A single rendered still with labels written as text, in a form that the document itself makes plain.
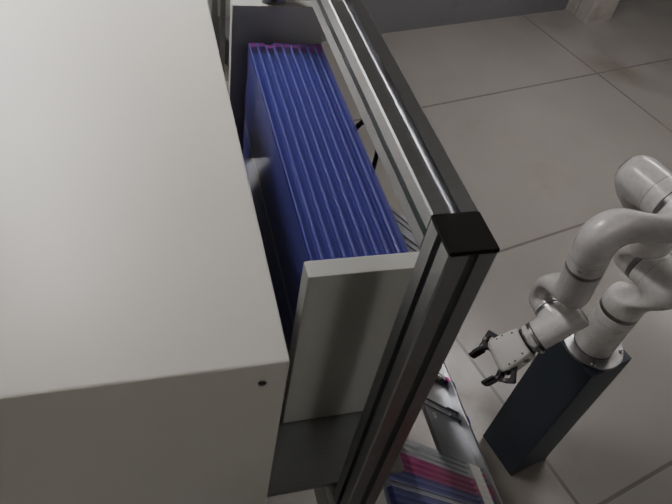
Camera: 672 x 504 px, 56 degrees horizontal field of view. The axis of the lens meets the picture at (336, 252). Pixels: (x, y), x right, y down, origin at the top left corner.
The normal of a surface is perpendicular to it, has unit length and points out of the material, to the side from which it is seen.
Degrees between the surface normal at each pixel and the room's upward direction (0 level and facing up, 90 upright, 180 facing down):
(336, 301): 90
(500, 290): 0
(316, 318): 90
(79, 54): 0
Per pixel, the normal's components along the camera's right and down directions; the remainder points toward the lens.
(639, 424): 0.14, -0.68
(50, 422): 0.24, 0.73
